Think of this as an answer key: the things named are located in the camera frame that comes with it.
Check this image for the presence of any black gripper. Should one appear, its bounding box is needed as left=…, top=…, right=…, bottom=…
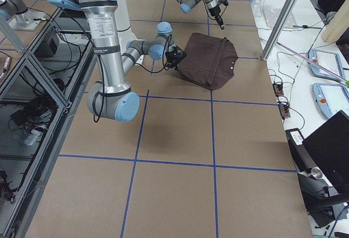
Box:
left=208, top=5, right=225, bottom=29
left=165, top=46, right=187, bottom=70

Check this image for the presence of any dark brown t-shirt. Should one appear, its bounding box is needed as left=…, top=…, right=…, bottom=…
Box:
left=177, top=33, right=238, bottom=90

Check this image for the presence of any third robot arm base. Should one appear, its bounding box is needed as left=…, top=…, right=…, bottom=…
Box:
left=1, top=0, right=45, bottom=31

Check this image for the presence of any orange black connector box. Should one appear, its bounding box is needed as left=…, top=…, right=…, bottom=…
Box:
left=272, top=83, right=284, bottom=97

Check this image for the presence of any far blue teach pendant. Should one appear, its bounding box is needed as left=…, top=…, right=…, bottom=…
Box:
left=309, top=49, right=346, bottom=81

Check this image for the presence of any blue teach pendant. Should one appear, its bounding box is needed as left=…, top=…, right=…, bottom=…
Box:
left=312, top=83, right=348, bottom=119
left=309, top=49, right=346, bottom=81

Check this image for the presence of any near blue teach pendant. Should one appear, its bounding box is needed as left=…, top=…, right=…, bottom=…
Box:
left=312, top=83, right=348, bottom=119

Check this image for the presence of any reacher grabber stick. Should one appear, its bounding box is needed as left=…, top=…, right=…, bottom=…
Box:
left=276, top=41, right=348, bottom=87

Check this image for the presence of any black label box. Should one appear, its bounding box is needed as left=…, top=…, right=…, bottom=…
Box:
left=285, top=128, right=307, bottom=171

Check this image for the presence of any metal cup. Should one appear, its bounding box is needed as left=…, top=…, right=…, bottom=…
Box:
left=309, top=167, right=323, bottom=180

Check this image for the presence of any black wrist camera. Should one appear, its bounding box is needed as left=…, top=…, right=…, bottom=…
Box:
left=218, top=0, right=229, bottom=7

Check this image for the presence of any aluminium frame post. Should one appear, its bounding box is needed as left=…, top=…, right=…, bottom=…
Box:
left=261, top=0, right=297, bottom=61

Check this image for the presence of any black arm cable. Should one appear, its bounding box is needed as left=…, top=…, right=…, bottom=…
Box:
left=92, top=34, right=175, bottom=123

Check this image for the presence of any aluminium frame rail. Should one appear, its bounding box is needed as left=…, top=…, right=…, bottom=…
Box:
left=1, top=0, right=93, bottom=237

